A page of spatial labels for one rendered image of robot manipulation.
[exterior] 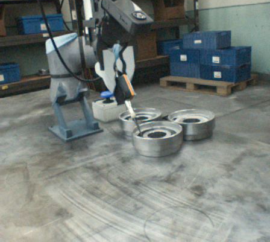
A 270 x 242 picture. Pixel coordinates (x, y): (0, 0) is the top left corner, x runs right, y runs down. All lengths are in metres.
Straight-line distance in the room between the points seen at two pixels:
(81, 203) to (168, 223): 0.14
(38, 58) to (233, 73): 2.70
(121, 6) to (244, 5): 4.70
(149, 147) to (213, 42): 3.90
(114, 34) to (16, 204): 0.35
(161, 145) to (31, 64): 4.19
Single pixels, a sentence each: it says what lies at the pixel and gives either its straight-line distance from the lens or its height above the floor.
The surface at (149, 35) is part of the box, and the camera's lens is 4.94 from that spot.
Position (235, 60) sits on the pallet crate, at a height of 0.44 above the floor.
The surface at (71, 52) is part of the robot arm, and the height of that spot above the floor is 0.97.
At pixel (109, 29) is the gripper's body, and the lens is 0.63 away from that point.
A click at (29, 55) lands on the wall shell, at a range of 4.72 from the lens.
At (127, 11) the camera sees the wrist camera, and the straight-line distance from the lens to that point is 0.59.
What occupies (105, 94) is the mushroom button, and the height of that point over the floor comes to 0.87.
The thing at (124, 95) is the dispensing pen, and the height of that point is 0.92.
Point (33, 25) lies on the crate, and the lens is 4.23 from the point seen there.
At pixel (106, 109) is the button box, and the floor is 0.84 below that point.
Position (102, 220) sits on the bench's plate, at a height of 0.80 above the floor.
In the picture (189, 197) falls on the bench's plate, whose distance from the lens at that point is 0.49.
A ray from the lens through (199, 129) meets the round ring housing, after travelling 0.68.
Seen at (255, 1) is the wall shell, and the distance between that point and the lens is 5.16.
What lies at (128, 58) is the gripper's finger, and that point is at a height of 0.99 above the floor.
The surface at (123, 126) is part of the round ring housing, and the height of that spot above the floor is 0.82.
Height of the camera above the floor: 1.06
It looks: 15 degrees down
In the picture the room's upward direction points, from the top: 5 degrees counter-clockwise
